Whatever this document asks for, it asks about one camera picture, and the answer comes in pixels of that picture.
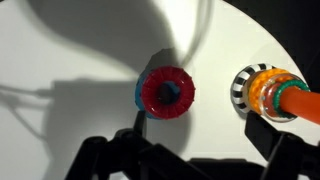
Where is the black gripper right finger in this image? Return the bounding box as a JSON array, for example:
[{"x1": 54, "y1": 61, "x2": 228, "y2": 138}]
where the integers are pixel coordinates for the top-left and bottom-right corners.
[{"x1": 244, "y1": 111, "x2": 320, "y2": 180}]

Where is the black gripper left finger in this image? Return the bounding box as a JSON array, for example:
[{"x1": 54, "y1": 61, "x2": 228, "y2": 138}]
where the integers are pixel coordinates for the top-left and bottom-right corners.
[{"x1": 64, "y1": 111, "x2": 212, "y2": 180}]

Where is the orange ring stacker toy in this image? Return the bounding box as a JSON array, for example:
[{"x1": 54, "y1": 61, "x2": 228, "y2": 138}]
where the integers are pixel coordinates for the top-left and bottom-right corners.
[{"x1": 231, "y1": 63, "x2": 320, "y2": 124}]

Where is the red toy ring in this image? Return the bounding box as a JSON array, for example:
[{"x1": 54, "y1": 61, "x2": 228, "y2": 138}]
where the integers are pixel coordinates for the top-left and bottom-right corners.
[{"x1": 140, "y1": 65, "x2": 197, "y2": 121}]

